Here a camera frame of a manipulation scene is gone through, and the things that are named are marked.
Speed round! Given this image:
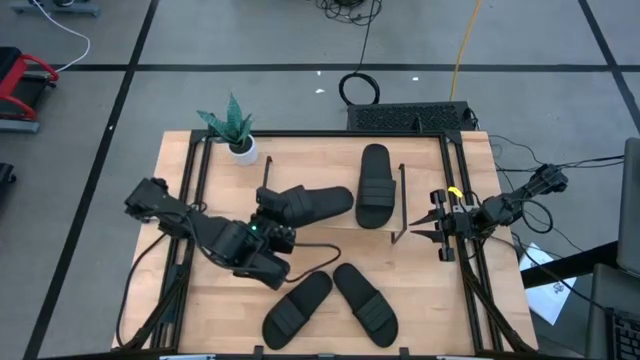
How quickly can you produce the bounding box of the coiled black cable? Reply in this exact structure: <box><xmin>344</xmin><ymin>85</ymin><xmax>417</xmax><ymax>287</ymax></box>
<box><xmin>315</xmin><ymin>0</ymin><xmax>384</xmax><ymax>107</ymax></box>

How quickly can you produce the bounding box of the snake plant in white pot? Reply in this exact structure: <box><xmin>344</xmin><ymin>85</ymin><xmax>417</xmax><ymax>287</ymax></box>
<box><xmin>195</xmin><ymin>92</ymin><xmax>260</xmax><ymax>167</ymax></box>

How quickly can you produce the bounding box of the grey stand base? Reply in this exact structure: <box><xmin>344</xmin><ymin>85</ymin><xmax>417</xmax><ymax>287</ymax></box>
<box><xmin>9</xmin><ymin>0</ymin><xmax>101</xmax><ymax>17</ymax></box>

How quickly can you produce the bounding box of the white cable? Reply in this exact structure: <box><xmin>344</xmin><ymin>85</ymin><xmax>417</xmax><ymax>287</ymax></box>
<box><xmin>29</xmin><ymin>0</ymin><xmax>93</xmax><ymax>74</ymax></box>

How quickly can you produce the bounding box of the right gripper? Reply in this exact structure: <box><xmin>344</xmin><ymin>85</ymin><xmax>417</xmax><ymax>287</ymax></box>
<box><xmin>408</xmin><ymin>188</ymin><xmax>476</xmax><ymax>263</ymax></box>

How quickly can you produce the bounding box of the black aluminium rig frame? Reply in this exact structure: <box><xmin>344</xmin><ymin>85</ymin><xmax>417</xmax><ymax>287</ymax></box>
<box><xmin>113</xmin><ymin>128</ymin><xmax>540</xmax><ymax>360</ymax></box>

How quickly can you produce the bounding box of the red and black cart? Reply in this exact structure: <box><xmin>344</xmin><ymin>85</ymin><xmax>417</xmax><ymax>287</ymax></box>
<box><xmin>0</xmin><ymin>46</ymin><xmax>60</xmax><ymax>134</ymax></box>

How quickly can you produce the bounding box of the yellow cable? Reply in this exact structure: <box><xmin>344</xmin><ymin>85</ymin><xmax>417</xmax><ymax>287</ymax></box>
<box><xmin>448</xmin><ymin>0</ymin><xmax>484</xmax><ymax>103</ymax></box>

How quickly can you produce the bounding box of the grey laptop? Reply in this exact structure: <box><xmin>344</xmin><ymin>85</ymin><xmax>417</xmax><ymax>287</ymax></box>
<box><xmin>584</xmin><ymin>137</ymin><xmax>640</xmax><ymax>360</ymax></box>

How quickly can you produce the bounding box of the black perforated computer case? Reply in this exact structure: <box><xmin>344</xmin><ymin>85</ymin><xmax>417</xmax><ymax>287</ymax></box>
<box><xmin>346</xmin><ymin>100</ymin><xmax>476</xmax><ymax>133</ymax></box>

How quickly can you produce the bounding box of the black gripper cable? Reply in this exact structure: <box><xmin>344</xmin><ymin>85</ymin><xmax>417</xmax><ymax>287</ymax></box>
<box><xmin>284</xmin><ymin>242</ymin><xmax>343</xmax><ymax>284</ymax></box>

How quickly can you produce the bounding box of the white paper sheet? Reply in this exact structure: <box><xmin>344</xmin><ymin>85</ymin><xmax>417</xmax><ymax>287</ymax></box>
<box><xmin>524</xmin><ymin>242</ymin><xmax>580</xmax><ymax>326</ymax></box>

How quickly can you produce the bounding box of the black rubber slide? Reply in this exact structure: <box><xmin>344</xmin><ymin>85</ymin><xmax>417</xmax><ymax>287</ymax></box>
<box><xmin>277</xmin><ymin>185</ymin><xmax>355</xmax><ymax>230</ymax></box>
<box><xmin>355</xmin><ymin>143</ymin><xmax>398</xmax><ymax>231</ymax></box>
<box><xmin>332</xmin><ymin>262</ymin><xmax>400</xmax><ymax>349</ymax></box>
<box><xmin>261</xmin><ymin>270</ymin><xmax>334</xmax><ymax>351</ymax></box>

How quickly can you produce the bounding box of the black metal bar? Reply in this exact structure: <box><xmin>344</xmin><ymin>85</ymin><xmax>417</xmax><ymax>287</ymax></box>
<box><xmin>519</xmin><ymin>239</ymin><xmax>621</xmax><ymax>290</ymax></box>

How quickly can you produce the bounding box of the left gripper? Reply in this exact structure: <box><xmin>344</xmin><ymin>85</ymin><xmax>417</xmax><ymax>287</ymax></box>
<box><xmin>249</xmin><ymin>187</ymin><xmax>297</xmax><ymax>254</ymax></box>

